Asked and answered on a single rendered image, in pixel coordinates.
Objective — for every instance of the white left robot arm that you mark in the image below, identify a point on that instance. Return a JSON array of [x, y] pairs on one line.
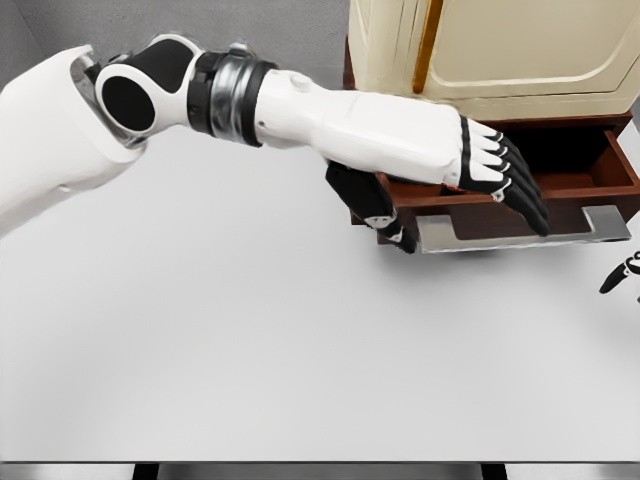
[[45, 130]]

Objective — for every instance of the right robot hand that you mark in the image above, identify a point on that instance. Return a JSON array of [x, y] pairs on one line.
[[614, 279]]

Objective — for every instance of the brown wooden drawer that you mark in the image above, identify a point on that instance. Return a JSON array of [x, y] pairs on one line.
[[575, 172]]

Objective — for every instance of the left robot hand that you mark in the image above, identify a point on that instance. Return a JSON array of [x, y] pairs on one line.
[[400, 135]]

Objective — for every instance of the cream cabinet with brown base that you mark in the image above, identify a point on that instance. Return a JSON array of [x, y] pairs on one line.
[[525, 45]]

